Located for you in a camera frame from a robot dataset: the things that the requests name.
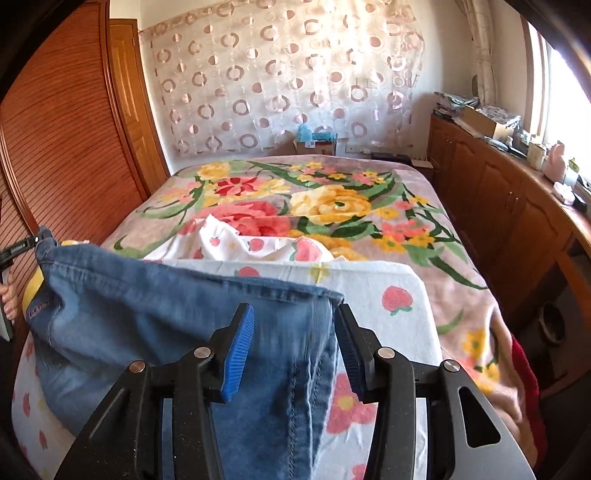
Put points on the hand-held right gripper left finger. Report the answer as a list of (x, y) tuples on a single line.
[(239, 350)]

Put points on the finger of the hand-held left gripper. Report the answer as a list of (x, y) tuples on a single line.
[(23, 247)]

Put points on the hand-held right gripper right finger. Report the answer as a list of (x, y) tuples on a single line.
[(353, 355)]

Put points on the blue denim pants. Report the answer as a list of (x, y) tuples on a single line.
[(138, 314)]

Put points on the person's left hand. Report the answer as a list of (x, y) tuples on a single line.
[(8, 302)]

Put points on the white strawberry print blanket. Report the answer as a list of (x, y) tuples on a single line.
[(392, 286)]

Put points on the wooden louvered wardrobe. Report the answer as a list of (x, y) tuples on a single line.
[(69, 138)]

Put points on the floral blanket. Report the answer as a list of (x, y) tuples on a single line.
[(332, 203)]

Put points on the red cloth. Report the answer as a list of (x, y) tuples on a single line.
[(528, 406)]

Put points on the dark waste bin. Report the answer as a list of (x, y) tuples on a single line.
[(554, 323)]

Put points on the small cardboard box with blue items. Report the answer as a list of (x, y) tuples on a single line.
[(316, 141)]

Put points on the wooden side cabinet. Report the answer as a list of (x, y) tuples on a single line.
[(508, 198)]

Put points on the open cardboard box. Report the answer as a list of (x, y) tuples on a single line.
[(480, 122)]

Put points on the sheer circle pattern curtain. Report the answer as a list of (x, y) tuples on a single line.
[(277, 78)]

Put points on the pink figurine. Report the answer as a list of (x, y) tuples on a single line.
[(555, 161)]

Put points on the floral print box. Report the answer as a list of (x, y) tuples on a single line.
[(505, 115)]

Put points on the lace window curtain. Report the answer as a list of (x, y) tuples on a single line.
[(482, 50)]

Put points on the window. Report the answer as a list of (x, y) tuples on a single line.
[(563, 92)]

